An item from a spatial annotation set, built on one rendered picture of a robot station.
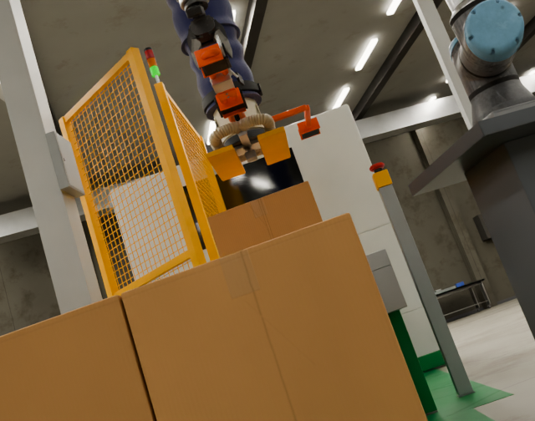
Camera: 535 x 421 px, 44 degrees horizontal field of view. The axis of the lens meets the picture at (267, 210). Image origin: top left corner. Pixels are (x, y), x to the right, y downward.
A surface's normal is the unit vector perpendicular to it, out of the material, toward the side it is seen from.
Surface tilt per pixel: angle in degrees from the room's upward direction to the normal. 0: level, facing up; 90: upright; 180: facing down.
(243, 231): 90
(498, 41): 95
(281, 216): 90
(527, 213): 90
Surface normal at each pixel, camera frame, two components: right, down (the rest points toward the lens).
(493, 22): -0.15, -0.08
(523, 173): 0.14, -0.28
